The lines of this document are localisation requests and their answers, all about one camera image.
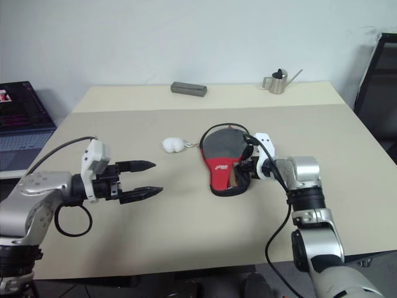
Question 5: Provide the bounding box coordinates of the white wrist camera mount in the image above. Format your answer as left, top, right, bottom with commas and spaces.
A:
80, 138, 112, 204
252, 132, 277, 181

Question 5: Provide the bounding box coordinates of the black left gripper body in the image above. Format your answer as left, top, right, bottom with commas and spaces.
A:
92, 161, 122, 205

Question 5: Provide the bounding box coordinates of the white plush ball keychain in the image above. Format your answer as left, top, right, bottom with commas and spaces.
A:
161, 137, 202, 154

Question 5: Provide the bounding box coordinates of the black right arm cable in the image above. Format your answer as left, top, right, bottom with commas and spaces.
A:
243, 132, 303, 298

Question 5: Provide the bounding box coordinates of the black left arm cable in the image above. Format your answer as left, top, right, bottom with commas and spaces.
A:
24, 135, 99, 238

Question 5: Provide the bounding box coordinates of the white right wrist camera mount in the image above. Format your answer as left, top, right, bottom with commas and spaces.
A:
252, 132, 277, 181

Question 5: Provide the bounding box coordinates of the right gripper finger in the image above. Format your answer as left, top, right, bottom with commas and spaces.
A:
234, 164, 251, 180

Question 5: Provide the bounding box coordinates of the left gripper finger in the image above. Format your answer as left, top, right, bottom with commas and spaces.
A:
119, 186, 164, 205
116, 160, 157, 174

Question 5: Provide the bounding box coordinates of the black chair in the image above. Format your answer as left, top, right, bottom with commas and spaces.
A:
353, 32, 397, 151

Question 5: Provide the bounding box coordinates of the red and black mesh bag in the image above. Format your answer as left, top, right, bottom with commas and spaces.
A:
200, 123, 254, 197

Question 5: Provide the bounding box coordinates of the metal watering can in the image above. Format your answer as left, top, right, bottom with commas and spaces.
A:
262, 68, 303, 95

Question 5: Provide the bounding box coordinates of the grey rectangular box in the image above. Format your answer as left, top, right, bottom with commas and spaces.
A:
170, 81, 208, 99

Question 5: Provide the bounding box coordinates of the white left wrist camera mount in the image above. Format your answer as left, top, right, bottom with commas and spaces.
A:
80, 138, 112, 204

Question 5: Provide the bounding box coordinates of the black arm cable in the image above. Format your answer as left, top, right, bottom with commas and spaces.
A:
243, 132, 303, 298
24, 135, 99, 238

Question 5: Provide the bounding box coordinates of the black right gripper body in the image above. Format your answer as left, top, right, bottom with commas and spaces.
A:
241, 140, 260, 180

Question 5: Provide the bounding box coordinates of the open dark laptop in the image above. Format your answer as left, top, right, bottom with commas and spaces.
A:
0, 81, 58, 172

